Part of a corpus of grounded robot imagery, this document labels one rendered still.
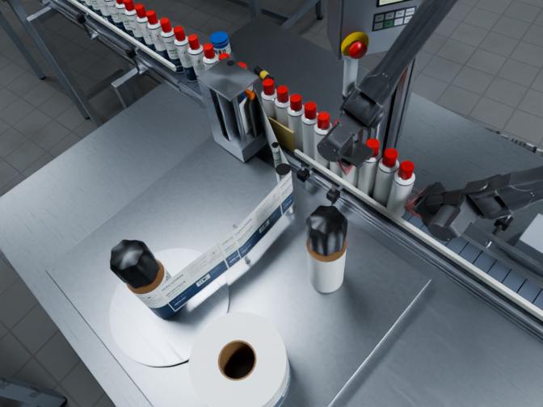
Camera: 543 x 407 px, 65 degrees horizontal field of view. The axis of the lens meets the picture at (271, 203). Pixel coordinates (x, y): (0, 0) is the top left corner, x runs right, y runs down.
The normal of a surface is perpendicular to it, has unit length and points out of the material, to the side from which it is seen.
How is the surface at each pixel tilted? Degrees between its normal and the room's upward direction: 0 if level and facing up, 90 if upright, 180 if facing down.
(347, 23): 90
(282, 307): 0
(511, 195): 79
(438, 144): 0
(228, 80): 0
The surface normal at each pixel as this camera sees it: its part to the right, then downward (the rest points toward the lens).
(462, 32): -0.10, -0.54
